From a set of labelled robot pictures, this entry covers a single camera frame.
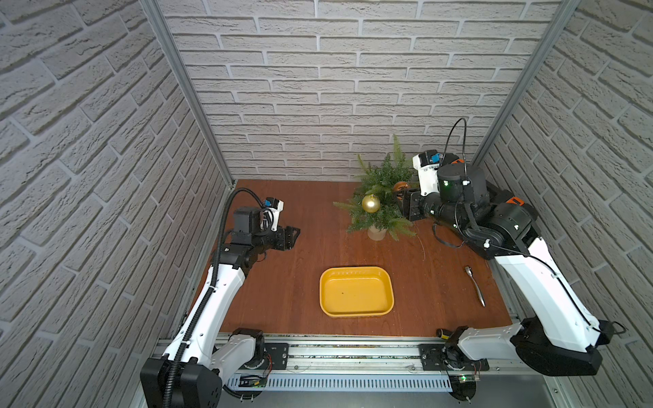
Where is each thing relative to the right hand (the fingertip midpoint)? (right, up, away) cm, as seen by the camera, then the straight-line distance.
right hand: (406, 192), depth 61 cm
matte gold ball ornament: (-7, -3, +12) cm, 14 cm away
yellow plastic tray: (-10, -33, +25) cm, 43 cm away
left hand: (-31, -9, +16) cm, 36 cm away
